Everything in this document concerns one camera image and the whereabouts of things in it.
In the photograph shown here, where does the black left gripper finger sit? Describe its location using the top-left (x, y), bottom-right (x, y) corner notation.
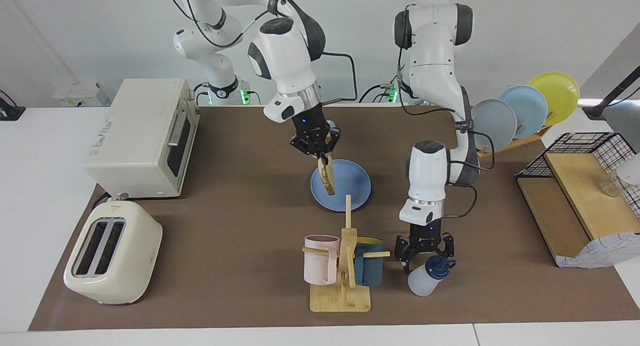
top-left (439, 232), bottom-right (456, 262)
top-left (394, 234), bottom-right (414, 275)

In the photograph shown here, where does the slice of brown bread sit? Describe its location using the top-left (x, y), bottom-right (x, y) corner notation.
top-left (317, 158), bottom-right (337, 196)

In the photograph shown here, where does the squeeze bottle with navy cap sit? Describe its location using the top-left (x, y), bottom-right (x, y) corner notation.
top-left (407, 255), bottom-right (457, 297)

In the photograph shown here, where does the blue round plate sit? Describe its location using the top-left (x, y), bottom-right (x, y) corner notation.
top-left (310, 159), bottom-right (372, 212)

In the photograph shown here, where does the grey plate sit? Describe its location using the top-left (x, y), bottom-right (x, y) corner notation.
top-left (471, 99), bottom-right (518, 152)

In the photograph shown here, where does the light blue plate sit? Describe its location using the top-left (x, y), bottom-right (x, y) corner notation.
top-left (500, 85), bottom-right (549, 139)

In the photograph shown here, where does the yellow plate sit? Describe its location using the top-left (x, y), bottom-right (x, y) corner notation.
top-left (527, 72), bottom-right (581, 126)

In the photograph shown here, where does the teal mug with yellow inside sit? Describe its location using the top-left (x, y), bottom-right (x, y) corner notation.
top-left (353, 237), bottom-right (385, 287)

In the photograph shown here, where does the wooden mug tree stand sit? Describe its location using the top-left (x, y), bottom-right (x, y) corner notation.
top-left (302, 195), bottom-right (391, 312)

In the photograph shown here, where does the pink mug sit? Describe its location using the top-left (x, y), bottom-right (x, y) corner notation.
top-left (304, 235), bottom-right (341, 285)

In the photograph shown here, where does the wooden dish rack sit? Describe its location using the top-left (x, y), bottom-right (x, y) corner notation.
top-left (477, 123), bottom-right (553, 159)

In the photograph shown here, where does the brown table mat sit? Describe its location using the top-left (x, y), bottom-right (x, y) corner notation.
top-left (27, 105), bottom-right (640, 331)

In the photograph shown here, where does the marble patterned sheet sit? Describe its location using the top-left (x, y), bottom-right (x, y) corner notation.
top-left (556, 231), bottom-right (640, 270)

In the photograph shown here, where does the clear glass cup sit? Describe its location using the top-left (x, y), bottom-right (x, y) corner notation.
top-left (597, 178), bottom-right (626, 199)

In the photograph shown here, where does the white toaster oven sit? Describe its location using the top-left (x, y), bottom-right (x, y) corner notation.
top-left (82, 78), bottom-right (201, 199)

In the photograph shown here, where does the cream two-slot toaster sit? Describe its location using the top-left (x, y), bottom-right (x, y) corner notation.
top-left (63, 202), bottom-right (163, 305)

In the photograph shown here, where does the black stand pole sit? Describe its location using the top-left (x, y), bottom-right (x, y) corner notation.
top-left (582, 63), bottom-right (640, 120)

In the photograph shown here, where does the white box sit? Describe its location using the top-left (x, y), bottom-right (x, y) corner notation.
top-left (52, 82), bottom-right (111, 107)

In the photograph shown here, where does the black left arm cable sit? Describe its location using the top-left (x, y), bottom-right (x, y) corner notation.
top-left (397, 3), bottom-right (496, 219)

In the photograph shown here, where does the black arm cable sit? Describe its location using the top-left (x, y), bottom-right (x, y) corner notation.
top-left (397, 3), bottom-right (496, 219)
top-left (162, 0), bottom-right (359, 106)

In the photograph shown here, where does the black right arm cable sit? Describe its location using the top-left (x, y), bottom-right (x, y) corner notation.
top-left (162, 0), bottom-right (359, 106)

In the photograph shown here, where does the wooden shelf with wire basket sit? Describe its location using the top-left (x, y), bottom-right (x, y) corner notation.
top-left (515, 132), bottom-right (640, 269)

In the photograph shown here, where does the toaster power cord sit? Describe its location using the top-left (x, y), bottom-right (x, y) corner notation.
top-left (89, 192), bottom-right (126, 211)

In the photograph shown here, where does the black device with cable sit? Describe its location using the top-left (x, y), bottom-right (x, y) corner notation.
top-left (0, 89), bottom-right (26, 121)

